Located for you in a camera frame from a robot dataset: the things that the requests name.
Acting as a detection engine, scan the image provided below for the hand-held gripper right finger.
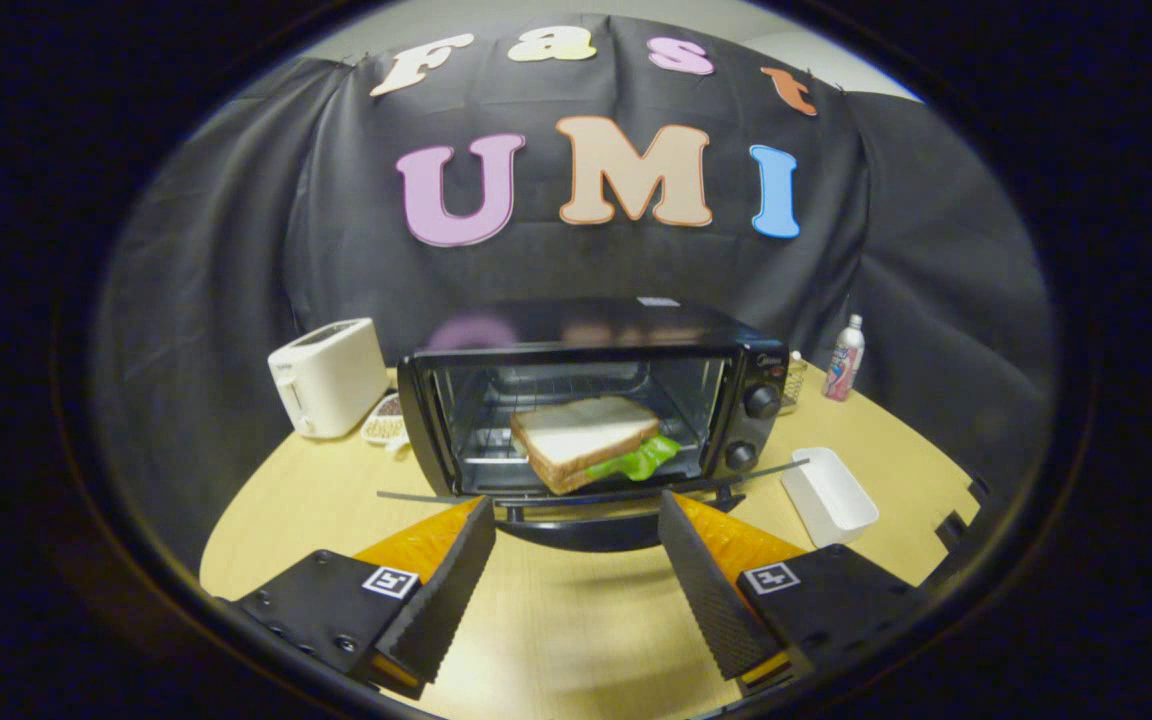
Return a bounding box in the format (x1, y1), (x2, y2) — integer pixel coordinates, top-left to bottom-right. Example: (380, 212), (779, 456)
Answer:
(656, 490), (932, 700)

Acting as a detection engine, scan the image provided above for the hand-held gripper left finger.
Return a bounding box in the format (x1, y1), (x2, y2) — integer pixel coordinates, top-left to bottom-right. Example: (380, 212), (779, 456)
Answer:
(214, 496), (498, 702)

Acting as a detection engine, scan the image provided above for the white bread lettuce sandwich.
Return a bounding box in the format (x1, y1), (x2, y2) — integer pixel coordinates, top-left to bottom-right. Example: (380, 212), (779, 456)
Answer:
(509, 395), (683, 496)

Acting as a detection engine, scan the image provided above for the black toaster oven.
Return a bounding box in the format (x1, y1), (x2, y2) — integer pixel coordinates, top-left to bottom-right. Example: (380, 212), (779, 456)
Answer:
(376, 296), (810, 553)

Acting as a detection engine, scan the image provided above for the white pop-up toaster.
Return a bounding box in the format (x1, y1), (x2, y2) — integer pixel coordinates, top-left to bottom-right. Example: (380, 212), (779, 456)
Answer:
(268, 318), (390, 440)

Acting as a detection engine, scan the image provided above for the white rectangular plastic tray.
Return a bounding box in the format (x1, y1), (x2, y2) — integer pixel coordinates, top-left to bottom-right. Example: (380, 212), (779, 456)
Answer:
(779, 447), (880, 548)

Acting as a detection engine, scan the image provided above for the small patterned dish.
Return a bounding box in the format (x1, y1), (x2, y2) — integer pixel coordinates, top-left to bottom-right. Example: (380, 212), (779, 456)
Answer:
(360, 392), (411, 449)

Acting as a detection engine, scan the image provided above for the clear glass jar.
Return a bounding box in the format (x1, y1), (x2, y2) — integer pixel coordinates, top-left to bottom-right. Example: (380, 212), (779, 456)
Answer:
(781, 350), (808, 414)

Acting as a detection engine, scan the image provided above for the pink label drink bottle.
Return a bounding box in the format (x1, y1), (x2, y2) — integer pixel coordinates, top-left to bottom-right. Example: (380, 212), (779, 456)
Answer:
(823, 314), (866, 402)

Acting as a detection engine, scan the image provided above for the black backdrop cloth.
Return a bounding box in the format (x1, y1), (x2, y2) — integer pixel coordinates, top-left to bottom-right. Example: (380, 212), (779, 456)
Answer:
(96, 12), (1055, 571)

